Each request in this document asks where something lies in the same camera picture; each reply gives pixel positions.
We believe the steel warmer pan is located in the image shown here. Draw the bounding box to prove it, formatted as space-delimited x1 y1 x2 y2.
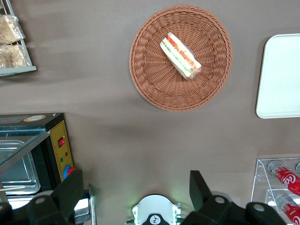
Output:
0 140 41 196

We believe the brown round wicker basket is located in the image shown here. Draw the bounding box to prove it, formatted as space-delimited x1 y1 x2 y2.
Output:
129 4 233 112

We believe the triangle sandwich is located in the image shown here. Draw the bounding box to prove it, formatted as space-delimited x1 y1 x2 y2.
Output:
159 31 203 81

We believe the red cola bottle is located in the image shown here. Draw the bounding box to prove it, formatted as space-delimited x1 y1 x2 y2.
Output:
275 194 300 225
268 160 300 197

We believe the black glass food warmer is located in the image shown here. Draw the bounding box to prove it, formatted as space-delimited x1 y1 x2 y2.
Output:
0 112 97 225

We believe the cream rectangular plastic tray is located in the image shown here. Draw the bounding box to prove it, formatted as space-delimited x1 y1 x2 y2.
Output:
255 33 300 119

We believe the clear bag of rice snacks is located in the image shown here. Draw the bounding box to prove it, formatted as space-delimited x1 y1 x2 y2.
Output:
0 14 26 45
0 44 31 69

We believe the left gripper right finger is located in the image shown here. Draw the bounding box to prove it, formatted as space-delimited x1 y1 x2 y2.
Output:
180 170 288 225

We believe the clear acrylic bottle rack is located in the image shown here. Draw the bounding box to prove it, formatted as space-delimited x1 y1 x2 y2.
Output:
250 157 300 225

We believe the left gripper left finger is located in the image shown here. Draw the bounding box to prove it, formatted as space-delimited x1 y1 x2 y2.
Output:
0 169 84 225

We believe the grey wire shelf rack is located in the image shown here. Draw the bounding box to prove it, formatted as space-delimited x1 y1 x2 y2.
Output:
0 0 38 78

